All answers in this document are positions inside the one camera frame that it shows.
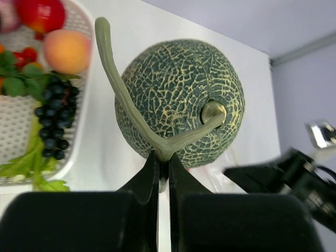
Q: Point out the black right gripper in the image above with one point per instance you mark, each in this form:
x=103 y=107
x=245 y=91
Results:
x=291 y=173

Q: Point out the green lettuce leaf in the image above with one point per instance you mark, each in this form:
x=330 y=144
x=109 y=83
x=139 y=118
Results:
x=35 y=163

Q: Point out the dark grape bunch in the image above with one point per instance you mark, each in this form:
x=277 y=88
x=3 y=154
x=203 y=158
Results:
x=57 y=113

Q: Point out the peach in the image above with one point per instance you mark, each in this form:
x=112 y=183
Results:
x=67 y=51

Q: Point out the clear zip top bag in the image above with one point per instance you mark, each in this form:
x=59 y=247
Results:
x=212 y=175

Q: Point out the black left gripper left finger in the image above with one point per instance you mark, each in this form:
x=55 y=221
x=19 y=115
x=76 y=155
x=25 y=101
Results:
x=124 y=220

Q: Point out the right aluminium frame post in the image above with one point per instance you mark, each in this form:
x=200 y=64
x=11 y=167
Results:
x=303 y=50

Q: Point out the green netted melon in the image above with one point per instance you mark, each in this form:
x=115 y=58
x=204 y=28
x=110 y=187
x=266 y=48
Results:
x=177 y=97

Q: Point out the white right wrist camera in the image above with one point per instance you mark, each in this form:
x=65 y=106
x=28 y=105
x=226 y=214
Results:
x=321 y=134

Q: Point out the red tomato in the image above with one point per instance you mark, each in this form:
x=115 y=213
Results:
x=42 y=16

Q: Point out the purple onion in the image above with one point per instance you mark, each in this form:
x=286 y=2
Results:
x=9 y=18

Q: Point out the red cherry tomato sprig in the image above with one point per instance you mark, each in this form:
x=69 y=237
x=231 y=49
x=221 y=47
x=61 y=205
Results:
x=20 y=78

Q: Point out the white perforated basket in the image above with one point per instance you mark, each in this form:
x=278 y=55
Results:
x=17 y=112

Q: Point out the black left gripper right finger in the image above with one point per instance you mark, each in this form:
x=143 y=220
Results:
x=205 y=221

